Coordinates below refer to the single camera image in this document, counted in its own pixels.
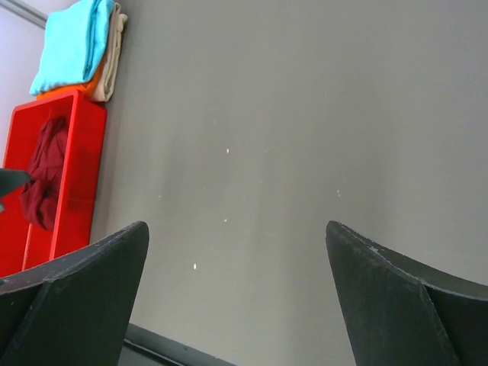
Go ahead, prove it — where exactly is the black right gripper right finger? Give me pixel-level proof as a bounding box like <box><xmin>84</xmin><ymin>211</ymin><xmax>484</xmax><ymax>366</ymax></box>
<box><xmin>326</xmin><ymin>221</ymin><xmax>487</xmax><ymax>365</ymax></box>

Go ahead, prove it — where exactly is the folded beige t shirt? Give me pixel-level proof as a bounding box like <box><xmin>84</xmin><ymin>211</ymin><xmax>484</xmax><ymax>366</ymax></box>
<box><xmin>92</xmin><ymin>2</ymin><xmax>128</xmax><ymax>102</ymax></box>

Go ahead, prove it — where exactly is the dark red t shirt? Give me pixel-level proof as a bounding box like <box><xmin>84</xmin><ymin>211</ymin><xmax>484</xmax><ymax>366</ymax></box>
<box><xmin>19</xmin><ymin>117</ymin><xmax>68</xmax><ymax>230</ymax></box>

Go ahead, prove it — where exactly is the red plastic bin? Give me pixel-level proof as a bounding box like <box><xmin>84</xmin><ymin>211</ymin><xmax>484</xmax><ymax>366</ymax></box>
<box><xmin>1</xmin><ymin>90</ymin><xmax>107</xmax><ymax>277</ymax></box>

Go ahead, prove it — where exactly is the folded orange t shirt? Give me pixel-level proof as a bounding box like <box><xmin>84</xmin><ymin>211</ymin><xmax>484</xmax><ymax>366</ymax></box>
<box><xmin>36</xmin><ymin>64</ymin><xmax>103</xmax><ymax>100</ymax></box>

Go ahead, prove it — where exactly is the left aluminium frame post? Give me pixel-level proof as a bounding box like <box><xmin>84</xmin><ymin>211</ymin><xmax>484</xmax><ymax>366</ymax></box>
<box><xmin>1</xmin><ymin>0</ymin><xmax>47</xmax><ymax>29</ymax></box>

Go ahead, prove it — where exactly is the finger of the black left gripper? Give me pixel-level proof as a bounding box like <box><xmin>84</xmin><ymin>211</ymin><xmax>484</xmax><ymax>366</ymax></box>
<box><xmin>0</xmin><ymin>169</ymin><xmax>31</xmax><ymax>197</ymax></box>

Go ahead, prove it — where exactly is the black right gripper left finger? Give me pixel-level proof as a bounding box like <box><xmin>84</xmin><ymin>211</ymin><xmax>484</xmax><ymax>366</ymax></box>
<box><xmin>1</xmin><ymin>221</ymin><xmax>149</xmax><ymax>365</ymax></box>

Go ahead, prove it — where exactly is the light blue t shirt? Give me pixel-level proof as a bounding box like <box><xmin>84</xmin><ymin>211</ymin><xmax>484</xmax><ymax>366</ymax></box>
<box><xmin>30</xmin><ymin>0</ymin><xmax>115</xmax><ymax>96</ymax></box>

